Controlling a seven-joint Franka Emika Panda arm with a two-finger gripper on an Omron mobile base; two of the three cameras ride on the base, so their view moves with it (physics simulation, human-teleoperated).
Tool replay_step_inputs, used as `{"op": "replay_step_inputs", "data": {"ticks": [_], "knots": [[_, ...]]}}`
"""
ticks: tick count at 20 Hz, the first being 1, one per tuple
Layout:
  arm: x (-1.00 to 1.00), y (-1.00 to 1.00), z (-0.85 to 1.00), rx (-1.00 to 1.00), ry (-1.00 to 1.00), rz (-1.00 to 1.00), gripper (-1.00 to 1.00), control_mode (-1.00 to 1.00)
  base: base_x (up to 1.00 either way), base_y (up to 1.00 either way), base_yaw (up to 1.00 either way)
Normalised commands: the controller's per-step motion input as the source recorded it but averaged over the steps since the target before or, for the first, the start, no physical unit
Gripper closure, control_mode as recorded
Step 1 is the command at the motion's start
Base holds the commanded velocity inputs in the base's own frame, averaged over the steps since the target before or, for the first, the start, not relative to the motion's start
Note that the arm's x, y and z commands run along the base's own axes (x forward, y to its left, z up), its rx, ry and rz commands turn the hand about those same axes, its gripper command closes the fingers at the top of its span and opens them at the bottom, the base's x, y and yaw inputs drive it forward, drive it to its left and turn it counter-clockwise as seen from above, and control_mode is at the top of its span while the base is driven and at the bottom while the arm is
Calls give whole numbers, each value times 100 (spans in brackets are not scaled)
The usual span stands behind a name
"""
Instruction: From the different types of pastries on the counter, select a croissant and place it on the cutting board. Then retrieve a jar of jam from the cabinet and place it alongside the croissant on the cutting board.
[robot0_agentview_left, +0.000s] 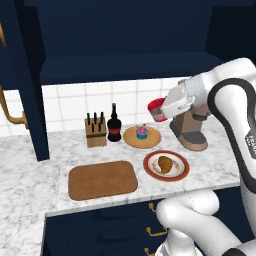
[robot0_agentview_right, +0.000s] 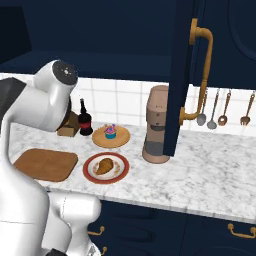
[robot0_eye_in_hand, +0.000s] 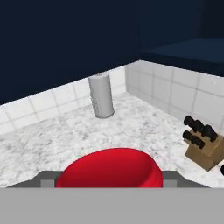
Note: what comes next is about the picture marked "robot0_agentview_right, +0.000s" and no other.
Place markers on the blue pink cupcake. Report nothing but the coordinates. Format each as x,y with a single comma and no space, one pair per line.
110,132

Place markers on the grey metal ladle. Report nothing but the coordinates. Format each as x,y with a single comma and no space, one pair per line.
201,118

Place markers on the brown cardboard box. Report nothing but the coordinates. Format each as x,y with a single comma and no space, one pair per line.
69,129

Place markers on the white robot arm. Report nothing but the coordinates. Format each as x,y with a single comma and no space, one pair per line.
30,100

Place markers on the navy lower cabinet front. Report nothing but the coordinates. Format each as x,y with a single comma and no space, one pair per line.
216,241
143,233

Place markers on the round wooden plate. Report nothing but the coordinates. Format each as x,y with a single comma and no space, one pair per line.
120,137

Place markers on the brown croissant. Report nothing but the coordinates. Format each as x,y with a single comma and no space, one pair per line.
104,166

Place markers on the navy open wall cabinet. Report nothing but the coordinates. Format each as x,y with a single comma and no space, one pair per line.
100,36

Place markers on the wooden hanging spoon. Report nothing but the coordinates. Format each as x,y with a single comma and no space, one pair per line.
222,120

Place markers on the wooden hanging fork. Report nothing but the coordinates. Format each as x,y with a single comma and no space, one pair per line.
245,120

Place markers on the navy open cabinet door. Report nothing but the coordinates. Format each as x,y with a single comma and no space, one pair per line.
178,73

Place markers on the wooden cutting board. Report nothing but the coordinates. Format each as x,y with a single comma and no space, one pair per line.
46,164

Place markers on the dark bottle red label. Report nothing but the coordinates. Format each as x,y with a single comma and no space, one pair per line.
85,123

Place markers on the red rimmed white plate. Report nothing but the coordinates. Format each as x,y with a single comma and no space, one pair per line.
89,171

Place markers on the navy closed cabinet door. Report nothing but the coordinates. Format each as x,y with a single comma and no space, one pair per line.
233,43

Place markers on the grey metal spoon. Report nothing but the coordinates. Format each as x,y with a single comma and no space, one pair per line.
212,124

